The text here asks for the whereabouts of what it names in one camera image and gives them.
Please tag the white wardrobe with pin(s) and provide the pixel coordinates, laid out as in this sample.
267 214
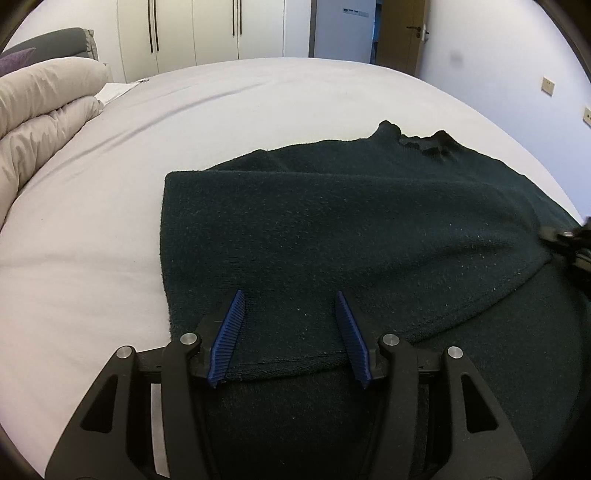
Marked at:
198 32

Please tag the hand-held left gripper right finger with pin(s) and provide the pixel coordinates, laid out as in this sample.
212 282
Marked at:
353 332

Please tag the white folded sheet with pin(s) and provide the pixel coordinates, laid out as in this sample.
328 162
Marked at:
117 90

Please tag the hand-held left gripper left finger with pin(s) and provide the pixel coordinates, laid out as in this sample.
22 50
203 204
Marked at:
228 327

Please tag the beige wall socket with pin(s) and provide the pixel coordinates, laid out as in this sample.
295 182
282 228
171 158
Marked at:
587 115
547 86

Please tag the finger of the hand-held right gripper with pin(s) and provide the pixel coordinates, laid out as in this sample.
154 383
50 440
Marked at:
556 235
582 265

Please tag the dark green knit sweater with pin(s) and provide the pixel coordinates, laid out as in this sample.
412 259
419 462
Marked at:
323 230

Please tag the grey pillow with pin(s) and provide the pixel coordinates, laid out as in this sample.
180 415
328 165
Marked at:
60 44

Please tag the beige folded duvet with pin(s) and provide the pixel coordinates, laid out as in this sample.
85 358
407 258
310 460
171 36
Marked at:
37 106

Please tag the white door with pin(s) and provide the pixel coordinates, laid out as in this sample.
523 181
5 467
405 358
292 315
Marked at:
344 32

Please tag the purple pillow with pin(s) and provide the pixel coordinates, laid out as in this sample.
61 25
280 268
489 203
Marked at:
16 60

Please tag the brown wooden door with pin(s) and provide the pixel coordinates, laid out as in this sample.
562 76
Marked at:
401 46

